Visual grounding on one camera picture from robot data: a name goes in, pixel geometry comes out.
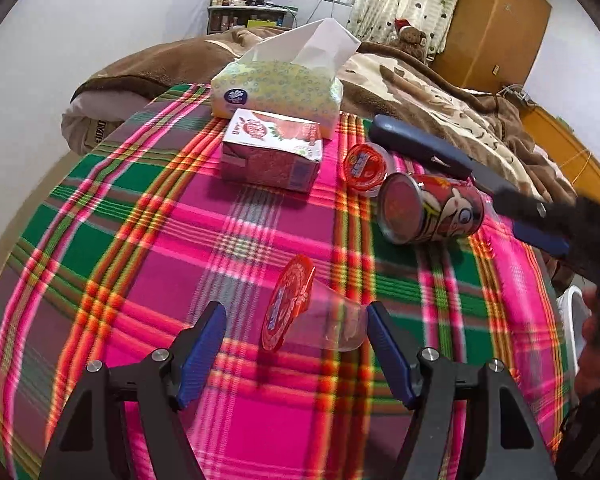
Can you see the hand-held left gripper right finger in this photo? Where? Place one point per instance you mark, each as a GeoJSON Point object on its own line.
{"type": "Point", "coordinates": [392, 355]}

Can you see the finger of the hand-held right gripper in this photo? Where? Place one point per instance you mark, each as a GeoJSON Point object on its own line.
{"type": "Point", "coordinates": [522, 202]}
{"type": "Point", "coordinates": [542, 241]}

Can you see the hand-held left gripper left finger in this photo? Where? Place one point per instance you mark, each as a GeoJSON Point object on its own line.
{"type": "Point", "coordinates": [202, 355]}

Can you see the white trash bin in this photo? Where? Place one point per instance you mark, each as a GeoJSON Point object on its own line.
{"type": "Point", "coordinates": [572, 310]}

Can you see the red drink can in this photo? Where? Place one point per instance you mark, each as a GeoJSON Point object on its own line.
{"type": "Point", "coordinates": [440, 210]}

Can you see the clear jelly cup red lid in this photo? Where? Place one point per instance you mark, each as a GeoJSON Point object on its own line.
{"type": "Point", "coordinates": [290, 300]}
{"type": "Point", "coordinates": [365, 162]}

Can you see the orange wooden headboard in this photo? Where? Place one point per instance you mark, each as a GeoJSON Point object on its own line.
{"type": "Point", "coordinates": [570, 145]}

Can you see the pink plaid bed sheet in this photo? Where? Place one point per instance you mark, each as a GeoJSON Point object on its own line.
{"type": "Point", "coordinates": [130, 260]}

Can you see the brown fleece blanket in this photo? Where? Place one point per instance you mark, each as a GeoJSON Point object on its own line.
{"type": "Point", "coordinates": [430, 105]}

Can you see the wooden wardrobe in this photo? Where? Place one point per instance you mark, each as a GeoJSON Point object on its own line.
{"type": "Point", "coordinates": [495, 25]}

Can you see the brown teddy bear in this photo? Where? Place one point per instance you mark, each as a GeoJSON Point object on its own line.
{"type": "Point", "coordinates": [412, 37]}

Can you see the pink drink carton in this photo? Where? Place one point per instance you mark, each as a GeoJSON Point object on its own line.
{"type": "Point", "coordinates": [270, 160]}

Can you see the white printed pillow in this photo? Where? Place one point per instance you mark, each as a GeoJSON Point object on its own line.
{"type": "Point", "coordinates": [95, 125]}

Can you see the soft tissue pack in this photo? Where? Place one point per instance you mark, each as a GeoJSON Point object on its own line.
{"type": "Point", "coordinates": [280, 85]}

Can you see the cluttered shelf unit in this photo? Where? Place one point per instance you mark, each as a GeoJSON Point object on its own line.
{"type": "Point", "coordinates": [250, 17]}

